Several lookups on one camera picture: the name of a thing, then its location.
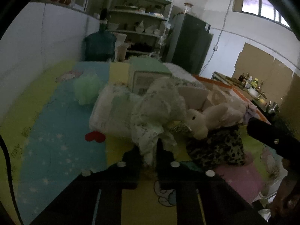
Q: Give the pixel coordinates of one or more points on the blue water jug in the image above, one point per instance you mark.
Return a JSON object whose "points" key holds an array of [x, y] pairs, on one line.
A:
{"points": [[100, 46]]}

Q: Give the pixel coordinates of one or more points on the white plush rabbit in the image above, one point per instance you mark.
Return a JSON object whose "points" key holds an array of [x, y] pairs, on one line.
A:
{"points": [[221, 115]]}

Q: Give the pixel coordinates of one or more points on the green white carton box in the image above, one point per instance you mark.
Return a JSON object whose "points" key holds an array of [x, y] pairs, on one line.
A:
{"points": [[143, 71]]}

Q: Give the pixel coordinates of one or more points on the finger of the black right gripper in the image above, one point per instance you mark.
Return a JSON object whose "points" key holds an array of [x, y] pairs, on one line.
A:
{"points": [[277, 137]]}

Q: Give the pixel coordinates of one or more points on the colourful cartoon tablecloth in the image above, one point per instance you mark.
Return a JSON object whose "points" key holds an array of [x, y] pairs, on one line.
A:
{"points": [[44, 133]]}

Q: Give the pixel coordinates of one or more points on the leopard print cloth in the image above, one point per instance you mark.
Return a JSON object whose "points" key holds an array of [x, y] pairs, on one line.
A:
{"points": [[222, 146]]}

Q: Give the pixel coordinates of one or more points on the white bowl on counter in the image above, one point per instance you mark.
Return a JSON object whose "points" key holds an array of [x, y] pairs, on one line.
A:
{"points": [[253, 92]]}

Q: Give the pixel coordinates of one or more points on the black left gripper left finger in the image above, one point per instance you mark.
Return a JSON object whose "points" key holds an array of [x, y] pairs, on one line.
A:
{"points": [[95, 198]]}

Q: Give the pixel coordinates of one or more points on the black refrigerator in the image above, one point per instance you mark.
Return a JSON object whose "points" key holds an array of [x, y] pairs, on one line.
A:
{"points": [[188, 43]]}

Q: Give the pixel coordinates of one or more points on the glass jar on fridge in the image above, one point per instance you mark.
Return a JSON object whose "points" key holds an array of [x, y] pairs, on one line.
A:
{"points": [[188, 8]]}

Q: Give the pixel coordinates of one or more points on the orange rimmed cardboard tray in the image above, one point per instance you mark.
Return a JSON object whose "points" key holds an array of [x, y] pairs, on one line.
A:
{"points": [[235, 92]]}

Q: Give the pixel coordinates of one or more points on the white floral cloth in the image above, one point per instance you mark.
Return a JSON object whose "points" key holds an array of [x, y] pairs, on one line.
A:
{"points": [[151, 116]]}

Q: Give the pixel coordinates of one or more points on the wooden kitchen counter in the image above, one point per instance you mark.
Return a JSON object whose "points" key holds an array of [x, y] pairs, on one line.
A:
{"points": [[266, 108]]}

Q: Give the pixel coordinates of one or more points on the cardboard sheet on wall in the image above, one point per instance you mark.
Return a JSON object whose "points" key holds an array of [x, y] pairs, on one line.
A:
{"points": [[280, 83]]}

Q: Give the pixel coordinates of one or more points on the green mesh bath sponge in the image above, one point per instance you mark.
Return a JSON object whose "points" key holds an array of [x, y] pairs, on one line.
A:
{"points": [[87, 88]]}

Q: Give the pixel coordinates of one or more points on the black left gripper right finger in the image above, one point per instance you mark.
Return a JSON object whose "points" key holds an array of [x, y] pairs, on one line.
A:
{"points": [[201, 199]]}

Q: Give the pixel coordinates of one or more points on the floral tissue box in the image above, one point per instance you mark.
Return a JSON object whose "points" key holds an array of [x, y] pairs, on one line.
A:
{"points": [[193, 91]]}

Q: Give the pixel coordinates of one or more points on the metal shelving unit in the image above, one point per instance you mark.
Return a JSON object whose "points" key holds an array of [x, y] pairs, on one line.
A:
{"points": [[144, 22]]}

